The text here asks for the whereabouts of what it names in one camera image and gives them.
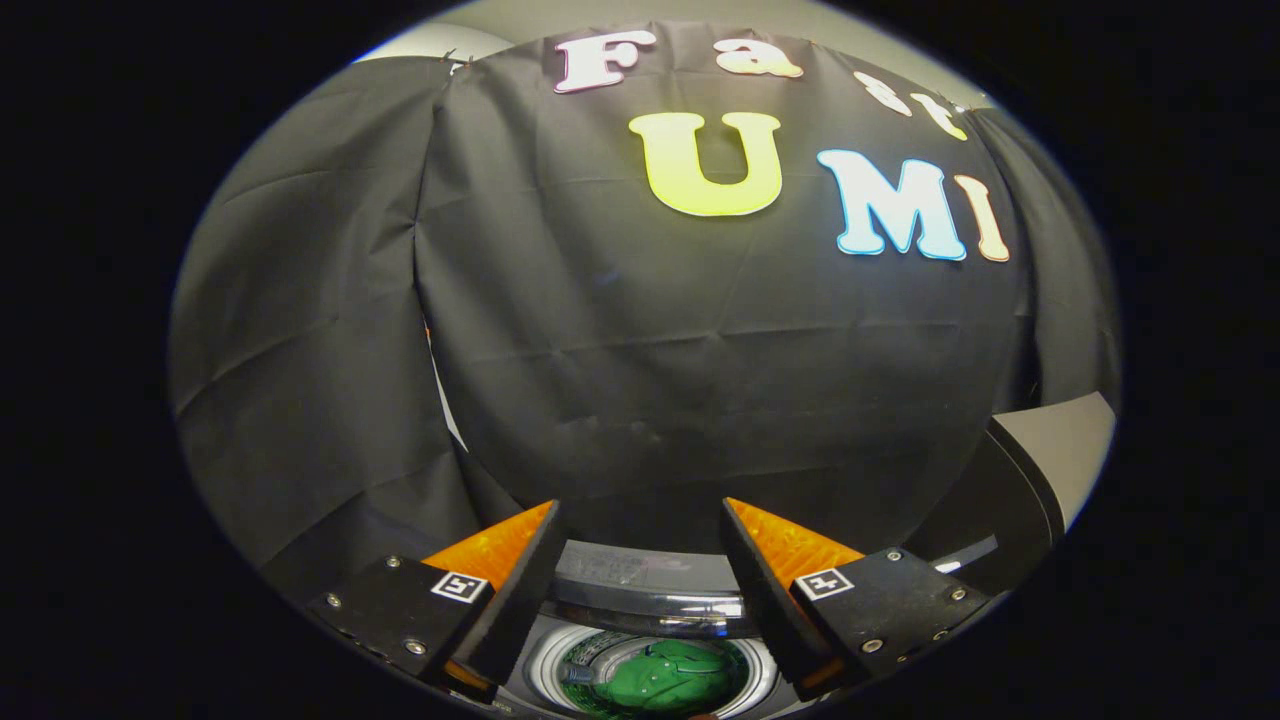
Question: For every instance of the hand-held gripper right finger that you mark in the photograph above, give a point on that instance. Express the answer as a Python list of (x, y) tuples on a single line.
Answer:
[(765, 590)]

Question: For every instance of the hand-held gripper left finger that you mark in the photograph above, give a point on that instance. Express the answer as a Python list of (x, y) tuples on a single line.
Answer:
[(520, 590)]

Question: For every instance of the grey washing machine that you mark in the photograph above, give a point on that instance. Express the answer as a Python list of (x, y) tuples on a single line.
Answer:
[(540, 670)]

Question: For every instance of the green polo shirt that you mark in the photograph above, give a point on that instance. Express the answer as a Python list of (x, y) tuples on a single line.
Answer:
[(660, 680)]

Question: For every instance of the black backdrop cloth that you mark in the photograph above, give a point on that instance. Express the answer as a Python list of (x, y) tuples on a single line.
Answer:
[(650, 380)]

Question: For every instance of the beige cabinet with dark top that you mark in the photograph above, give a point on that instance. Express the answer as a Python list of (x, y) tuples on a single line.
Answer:
[(1060, 450)]

